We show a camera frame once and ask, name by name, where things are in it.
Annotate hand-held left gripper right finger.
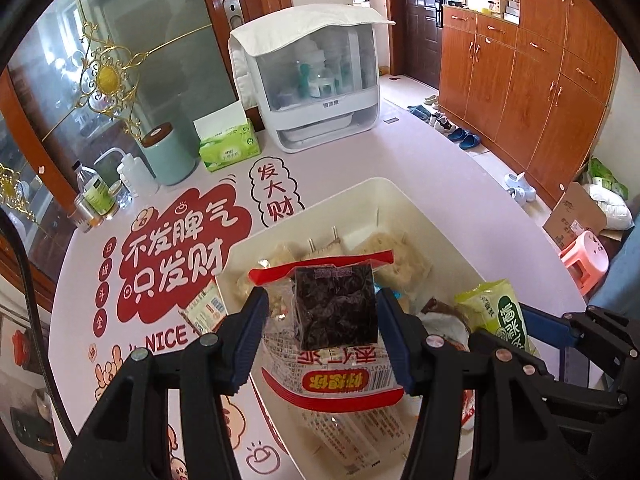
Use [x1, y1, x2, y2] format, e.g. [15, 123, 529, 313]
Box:
[375, 287, 576, 480]

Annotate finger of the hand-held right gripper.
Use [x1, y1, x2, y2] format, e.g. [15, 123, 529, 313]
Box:
[519, 304, 640, 362]
[469, 328, 627, 412]

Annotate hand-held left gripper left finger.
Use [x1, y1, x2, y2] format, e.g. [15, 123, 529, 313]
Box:
[59, 287, 271, 480]

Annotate green snack packet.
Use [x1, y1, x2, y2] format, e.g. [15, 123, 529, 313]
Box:
[454, 280, 541, 361]

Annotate red-trimmed clear dark snack packet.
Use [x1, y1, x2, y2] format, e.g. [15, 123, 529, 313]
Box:
[248, 252, 407, 414]

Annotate clear packet of yellowish floss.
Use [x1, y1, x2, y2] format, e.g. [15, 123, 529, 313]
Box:
[350, 232, 434, 292]

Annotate white plastic bin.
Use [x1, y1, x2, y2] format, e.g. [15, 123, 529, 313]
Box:
[217, 176, 482, 480]

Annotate snack packets on table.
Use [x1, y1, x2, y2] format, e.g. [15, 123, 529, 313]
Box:
[182, 282, 229, 336]

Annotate brown snack packet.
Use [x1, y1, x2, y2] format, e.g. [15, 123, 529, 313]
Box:
[420, 297, 471, 342]

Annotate pink plastic stool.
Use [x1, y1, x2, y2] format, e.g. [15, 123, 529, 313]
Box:
[559, 230, 610, 297]

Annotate clear pale snack packet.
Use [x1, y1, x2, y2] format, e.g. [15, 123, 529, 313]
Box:
[235, 242, 301, 302]

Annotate white printed long packets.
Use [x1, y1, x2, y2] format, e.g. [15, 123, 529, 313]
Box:
[295, 407, 397, 477]

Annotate cardboard box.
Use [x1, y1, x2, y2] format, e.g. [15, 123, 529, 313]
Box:
[542, 181, 609, 251]

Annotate clear packet with sticks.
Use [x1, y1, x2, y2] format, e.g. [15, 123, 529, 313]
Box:
[300, 226, 347, 262]

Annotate white plastic bag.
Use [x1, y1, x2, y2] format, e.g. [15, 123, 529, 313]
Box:
[585, 184, 634, 231]

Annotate pair of white small shoes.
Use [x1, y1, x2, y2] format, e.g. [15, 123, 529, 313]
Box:
[504, 172, 539, 204]

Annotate green packages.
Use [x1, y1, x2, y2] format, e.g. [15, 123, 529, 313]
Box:
[587, 157, 629, 196]

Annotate green tissue pack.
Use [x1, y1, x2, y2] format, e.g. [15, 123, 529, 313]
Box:
[193, 101, 262, 174]

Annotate small glass jar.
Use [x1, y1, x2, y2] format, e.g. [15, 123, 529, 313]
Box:
[107, 180, 134, 209]

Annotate pair of blue sandals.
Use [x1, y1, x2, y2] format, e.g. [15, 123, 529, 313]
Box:
[447, 127, 484, 151]

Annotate mint green canister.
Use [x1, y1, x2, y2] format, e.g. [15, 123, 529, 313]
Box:
[140, 122, 198, 186]

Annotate white squeeze bottle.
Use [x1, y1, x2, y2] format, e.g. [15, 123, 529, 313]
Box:
[94, 147, 160, 199]

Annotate metal tin can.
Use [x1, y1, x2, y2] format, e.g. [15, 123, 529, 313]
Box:
[74, 195, 104, 234]

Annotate glass bottle with green label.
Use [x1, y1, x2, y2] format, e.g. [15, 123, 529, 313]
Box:
[72, 160, 119, 216]

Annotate white sterilizer cabinet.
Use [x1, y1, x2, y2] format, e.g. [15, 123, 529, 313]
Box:
[240, 25, 382, 155]

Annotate wooden cabinet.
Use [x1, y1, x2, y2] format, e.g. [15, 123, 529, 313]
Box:
[439, 0, 622, 211]

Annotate dark entrance door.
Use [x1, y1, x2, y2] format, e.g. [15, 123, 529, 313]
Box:
[395, 0, 446, 87]

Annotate white cloth cover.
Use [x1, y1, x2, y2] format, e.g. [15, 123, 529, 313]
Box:
[229, 4, 396, 97]

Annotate glass door with gold ornament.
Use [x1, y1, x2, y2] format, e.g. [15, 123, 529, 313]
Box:
[0, 0, 242, 211]

